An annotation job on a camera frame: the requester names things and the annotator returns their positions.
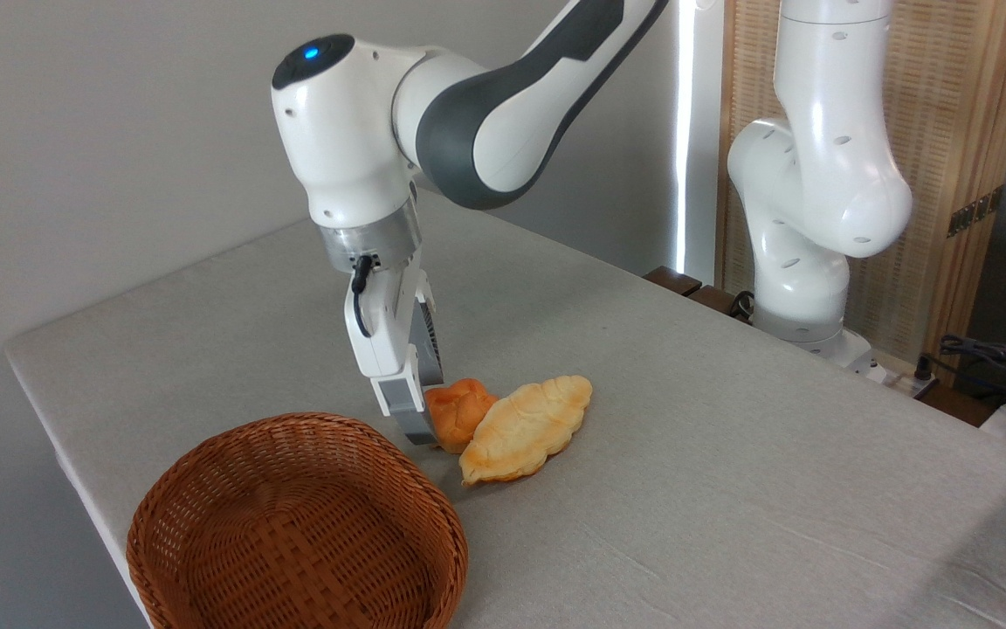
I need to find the pale croissant-shaped bread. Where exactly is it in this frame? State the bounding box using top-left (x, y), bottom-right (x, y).
top-left (458, 375), bottom-right (594, 487)

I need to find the brown wicker basket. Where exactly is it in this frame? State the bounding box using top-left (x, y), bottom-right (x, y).
top-left (126, 412), bottom-right (469, 629)

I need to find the grey tablecloth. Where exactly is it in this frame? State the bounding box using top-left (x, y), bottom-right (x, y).
top-left (3, 192), bottom-right (1006, 629)

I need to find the wooden folding screen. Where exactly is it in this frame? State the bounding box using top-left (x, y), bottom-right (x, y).
top-left (717, 0), bottom-right (1006, 385)

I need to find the dark brown wooden piece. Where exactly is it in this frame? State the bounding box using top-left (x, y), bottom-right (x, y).
top-left (643, 266), bottom-right (703, 298)
top-left (686, 284), bottom-right (753, 325)

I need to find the black cable bundle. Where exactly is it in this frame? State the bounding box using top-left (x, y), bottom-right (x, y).
top-left (935, 335), bottom-right (1006, 411)

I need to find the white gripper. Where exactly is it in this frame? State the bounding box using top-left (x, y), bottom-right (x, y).
top-left (344, 262), bottom-right (445, 447)

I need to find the white power strip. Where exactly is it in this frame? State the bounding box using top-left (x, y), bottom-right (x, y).
top-left (883, 365), bottom-right (941, 396)

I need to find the round orange bread bun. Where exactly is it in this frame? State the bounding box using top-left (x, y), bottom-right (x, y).
top-left (425, 378), bottom-right (500, 455)

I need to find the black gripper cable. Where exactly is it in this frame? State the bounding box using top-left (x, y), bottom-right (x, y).
top-left (350, 253), bottom-right (376, 339)

